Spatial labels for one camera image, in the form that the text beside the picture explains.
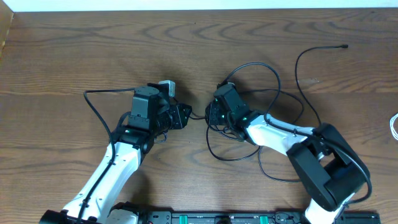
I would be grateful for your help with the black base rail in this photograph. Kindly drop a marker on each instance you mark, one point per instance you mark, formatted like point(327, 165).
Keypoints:
point(217, 217)

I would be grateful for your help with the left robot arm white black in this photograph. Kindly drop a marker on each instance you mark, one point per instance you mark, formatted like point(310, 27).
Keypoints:
point(151, 115)

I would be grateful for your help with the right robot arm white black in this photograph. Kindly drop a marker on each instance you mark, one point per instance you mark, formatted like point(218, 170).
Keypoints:
point(330, 171)

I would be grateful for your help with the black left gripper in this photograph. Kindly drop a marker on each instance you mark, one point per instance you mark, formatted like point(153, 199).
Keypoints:
point(182, 115)

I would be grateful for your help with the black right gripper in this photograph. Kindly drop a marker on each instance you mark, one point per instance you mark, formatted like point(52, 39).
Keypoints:
point(210, 113)

